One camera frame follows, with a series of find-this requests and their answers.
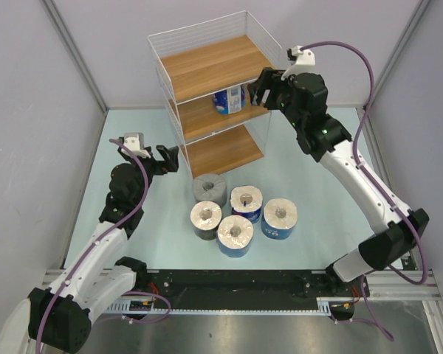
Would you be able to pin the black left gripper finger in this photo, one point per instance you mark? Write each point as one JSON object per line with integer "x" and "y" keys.
{"x": 168, "y": 154}
{"x": 169, "y": 164}

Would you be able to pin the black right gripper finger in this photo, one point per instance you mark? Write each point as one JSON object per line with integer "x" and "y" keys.
{"x": 262, "y": 83}
{"x": 259, "y": 95}

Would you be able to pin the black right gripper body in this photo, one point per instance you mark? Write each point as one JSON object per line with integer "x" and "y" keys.
{"x": 280, "y": 96}

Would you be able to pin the blue white paper roll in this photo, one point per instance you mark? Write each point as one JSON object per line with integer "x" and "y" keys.
{"x": 229, "y": 101}

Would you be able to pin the grey paper roll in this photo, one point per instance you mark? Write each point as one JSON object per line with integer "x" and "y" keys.
{"x": 210, "y": 187}

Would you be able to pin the black paper roll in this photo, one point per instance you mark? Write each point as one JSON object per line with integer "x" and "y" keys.
{"x": 205, "y": 218}

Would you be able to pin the blue Tempo paper roll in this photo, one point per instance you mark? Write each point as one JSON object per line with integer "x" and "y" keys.
{"x": 246, "y": 201}

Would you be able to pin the light blue paper roll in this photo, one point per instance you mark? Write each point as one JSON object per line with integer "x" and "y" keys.
{"x": 234, "y": 235}

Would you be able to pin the blue starry paper roll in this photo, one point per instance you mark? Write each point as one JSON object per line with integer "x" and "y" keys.
{"x": 279, "y": 218}

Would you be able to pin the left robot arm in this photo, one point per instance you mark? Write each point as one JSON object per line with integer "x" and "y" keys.
{"x": 62, "y": 314}

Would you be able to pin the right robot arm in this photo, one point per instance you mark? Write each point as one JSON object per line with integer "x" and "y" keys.
{"x": 396, "y": 227}

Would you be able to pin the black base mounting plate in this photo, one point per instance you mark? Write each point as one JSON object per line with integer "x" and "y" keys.
{"x": 255, "y": 291}

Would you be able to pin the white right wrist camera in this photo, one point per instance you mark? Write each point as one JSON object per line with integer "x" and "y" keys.
{"x": 303, "y": 60}

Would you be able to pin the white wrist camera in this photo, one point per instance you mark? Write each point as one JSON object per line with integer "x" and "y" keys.
{"x": 135, "y": 143}
{"x": 303, "y": 60}

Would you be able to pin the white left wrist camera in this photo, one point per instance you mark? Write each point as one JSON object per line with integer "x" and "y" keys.
{"x": 135, "y": 143}

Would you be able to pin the white wire wooden shelf rack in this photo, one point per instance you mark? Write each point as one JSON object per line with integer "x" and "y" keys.
{"x": 203, "y": 72}

